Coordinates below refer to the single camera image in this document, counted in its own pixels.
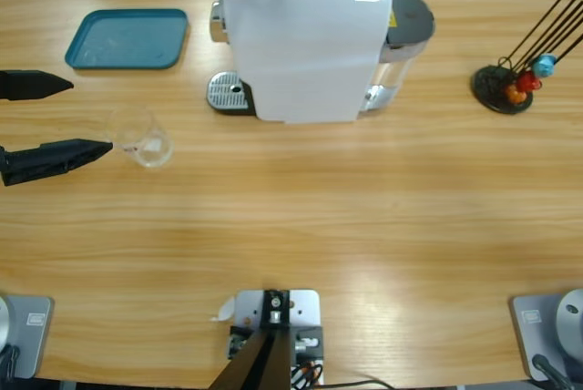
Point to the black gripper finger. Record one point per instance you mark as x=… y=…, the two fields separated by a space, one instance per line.
x=32 y=85
x=50 y=160

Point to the clear drinking glass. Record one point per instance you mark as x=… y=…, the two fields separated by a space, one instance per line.
x=146 y=153

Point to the white capsule coffee machine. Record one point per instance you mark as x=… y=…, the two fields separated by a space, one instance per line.
x=300 y=53

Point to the orange coffee capsule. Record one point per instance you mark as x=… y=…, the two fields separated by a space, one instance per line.
x=514 y=95

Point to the red coffee capsule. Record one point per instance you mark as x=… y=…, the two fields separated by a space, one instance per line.
x=527 y=81

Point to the blue coffee capsule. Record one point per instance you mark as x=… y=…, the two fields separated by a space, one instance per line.
x=543 y=66

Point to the teal plastic tray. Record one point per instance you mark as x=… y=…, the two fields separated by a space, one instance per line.
x=127 y=39

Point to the yellow warning sticker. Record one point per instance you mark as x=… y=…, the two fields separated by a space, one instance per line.
x=392 y=21

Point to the clear water tank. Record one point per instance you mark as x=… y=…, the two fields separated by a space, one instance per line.
x=410 y=16

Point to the white paper tag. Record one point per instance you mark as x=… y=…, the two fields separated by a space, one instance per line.
x=225 y=310

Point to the black capsule holder with rods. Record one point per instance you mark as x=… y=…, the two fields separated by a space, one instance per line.
x=492 y=85

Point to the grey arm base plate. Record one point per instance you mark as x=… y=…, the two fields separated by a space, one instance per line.
x=32 y=331
x=533 y=331

